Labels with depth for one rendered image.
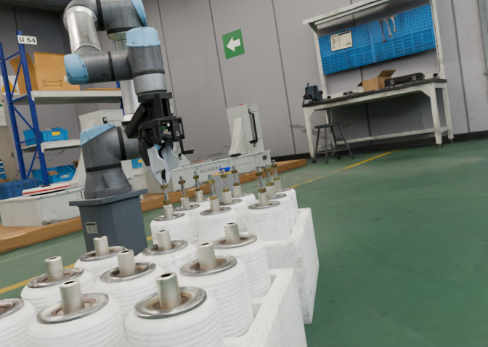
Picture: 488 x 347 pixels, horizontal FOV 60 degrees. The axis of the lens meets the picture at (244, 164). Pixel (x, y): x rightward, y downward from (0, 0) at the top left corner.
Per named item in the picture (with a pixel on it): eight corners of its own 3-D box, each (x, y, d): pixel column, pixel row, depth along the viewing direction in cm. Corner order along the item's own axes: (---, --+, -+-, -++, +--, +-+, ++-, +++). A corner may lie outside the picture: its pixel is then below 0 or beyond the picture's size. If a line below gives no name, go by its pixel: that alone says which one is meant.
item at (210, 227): (201, 287, 103) (189, 215, 102) (235, 276, 108) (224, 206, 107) (218, 297, 95) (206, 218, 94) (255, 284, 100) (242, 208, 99)
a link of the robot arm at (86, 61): (55, -12, 133) (62, 54, 98) (92, -13, 136) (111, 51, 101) (62, 25, 140) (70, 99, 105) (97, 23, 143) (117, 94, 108)
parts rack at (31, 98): (24, 206, 574) (-7, 43, 562) (136, 182, 724) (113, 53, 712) (49, 205, 535) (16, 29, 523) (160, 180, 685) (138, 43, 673)
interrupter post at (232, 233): (224, 247, 66) (221, 226, 66) (228, 242, 68) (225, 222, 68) (239, 245, 65) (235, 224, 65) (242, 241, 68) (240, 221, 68)
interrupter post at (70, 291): (58, 316, 46) (52, 287, 46) (72, 307, 49) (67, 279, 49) (77, 315, 46) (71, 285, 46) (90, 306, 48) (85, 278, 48)
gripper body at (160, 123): (160, 145, 95) (151, 91, 95) (139, 149, 101) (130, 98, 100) (186, 141, 101) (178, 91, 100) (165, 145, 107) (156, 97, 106)
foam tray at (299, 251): (144, 333, 99) (131, 258, 98) (197, 276, 137) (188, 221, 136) (311, 324, 90) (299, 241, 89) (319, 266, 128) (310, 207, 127)
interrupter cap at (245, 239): (202, 252, 64) (202, 248, 64) (218, 239, 72) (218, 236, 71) (250, 248, 62) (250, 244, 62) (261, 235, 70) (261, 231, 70)
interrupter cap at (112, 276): (88, 287, 56) (87, 282, 56) (119, 268, 63) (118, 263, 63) (139, 283, 54) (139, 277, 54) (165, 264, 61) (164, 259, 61)
